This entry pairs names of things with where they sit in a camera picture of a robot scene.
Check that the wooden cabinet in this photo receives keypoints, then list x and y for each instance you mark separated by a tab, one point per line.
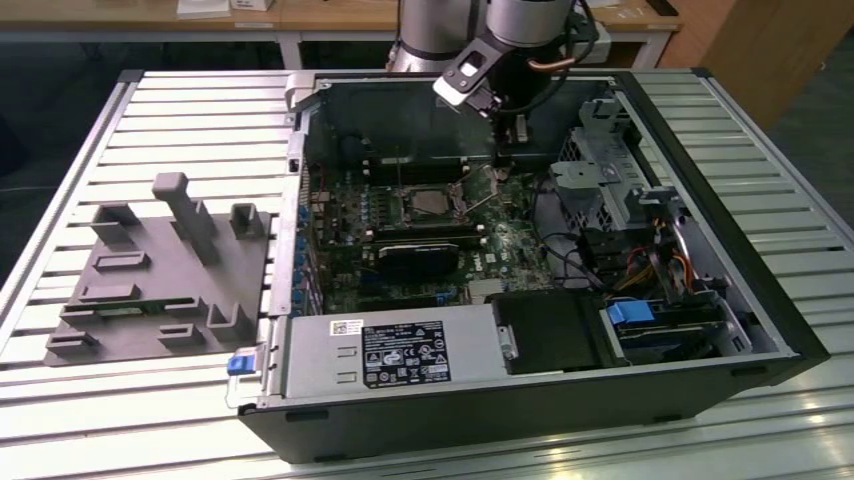
767	50

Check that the wooden desk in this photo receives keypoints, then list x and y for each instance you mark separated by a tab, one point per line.
133	17

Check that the black drive bay box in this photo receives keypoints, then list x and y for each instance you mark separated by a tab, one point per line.
553	330

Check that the long black RAM slot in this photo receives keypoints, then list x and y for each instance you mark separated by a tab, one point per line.
427	231
427	240

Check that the metal drive cage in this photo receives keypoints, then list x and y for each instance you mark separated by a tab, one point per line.
600	195

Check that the small white box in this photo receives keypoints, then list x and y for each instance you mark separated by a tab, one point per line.
252	4

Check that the RAM slot with white clips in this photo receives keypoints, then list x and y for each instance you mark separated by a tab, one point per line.
427	160
427	171

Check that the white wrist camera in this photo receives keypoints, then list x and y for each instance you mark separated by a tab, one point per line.
460	85

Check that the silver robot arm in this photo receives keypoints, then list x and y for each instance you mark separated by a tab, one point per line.
433	30

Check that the hard disk in blue carrier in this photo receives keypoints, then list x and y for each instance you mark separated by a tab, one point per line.
629	312

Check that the blue case latch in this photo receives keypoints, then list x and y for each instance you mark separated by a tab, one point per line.
241	364

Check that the silver chipset heatsink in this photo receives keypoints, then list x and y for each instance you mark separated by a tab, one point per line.
487	290

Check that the grey parts rack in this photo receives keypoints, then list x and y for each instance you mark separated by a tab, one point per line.
166	280

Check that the grey power supply unit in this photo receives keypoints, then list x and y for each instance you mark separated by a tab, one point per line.
313	360

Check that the black PC case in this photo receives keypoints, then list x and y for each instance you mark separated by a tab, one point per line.
467	425

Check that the black graphics card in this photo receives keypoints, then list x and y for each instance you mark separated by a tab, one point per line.
416	260

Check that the green motherboard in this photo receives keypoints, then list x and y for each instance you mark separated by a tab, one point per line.
513	235

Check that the CPU socket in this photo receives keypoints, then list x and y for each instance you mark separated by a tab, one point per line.
405	216

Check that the silver CPU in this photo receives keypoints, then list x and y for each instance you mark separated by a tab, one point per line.
431	201

